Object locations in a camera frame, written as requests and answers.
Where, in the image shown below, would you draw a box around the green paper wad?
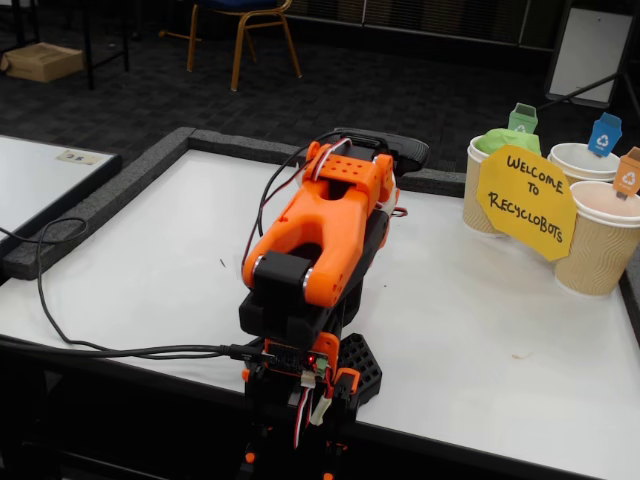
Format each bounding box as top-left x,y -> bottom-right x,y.
474,128 -> 543,156

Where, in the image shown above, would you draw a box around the orange controller board holder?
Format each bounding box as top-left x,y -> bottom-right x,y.
263,332 -> 341,386

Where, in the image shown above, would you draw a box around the short black foam border strip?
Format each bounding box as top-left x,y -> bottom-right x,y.
397,167 -> 467,199

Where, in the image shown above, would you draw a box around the yellow handwritten welcome sign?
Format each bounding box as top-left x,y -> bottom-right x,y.
475,144 -> 579,262

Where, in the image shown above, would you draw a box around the green recycle bin sign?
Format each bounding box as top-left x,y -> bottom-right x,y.
508,102 -> 540,136

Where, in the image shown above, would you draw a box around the pale label sticker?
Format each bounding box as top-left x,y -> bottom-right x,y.
55,149 -> 104,166

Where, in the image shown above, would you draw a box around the black metal table legs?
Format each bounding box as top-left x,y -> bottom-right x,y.
79,0 -> 132,91

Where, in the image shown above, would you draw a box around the blue recycle bin sign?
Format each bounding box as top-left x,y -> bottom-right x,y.
587,112 -> 623,156

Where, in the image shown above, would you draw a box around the orange recycle bin sign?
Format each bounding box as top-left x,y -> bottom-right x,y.
612,146 -> 640,196

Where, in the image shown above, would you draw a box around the cardboard box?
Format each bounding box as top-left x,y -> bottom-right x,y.
0,42 -> 85,84

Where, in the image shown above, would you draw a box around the white panel on stand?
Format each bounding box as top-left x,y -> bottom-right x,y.
543,5 -> 636,109

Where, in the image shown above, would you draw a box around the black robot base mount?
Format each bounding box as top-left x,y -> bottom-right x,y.
239,329 -> 384,480

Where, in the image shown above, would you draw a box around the black usb cable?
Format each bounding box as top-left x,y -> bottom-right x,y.
0,333 -> 264,364

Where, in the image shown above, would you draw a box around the servo wire bundle with connector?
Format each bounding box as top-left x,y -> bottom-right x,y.
292,372 -> 335,451

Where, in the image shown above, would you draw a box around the gold frame blue chair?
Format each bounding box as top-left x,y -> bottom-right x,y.
158,0 -> 304,93

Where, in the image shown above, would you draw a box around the thin black camera cable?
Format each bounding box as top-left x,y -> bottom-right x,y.
0,130 -> 351,360

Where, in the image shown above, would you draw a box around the white board with black frame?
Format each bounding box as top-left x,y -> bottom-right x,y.
0,133 -> 123,256

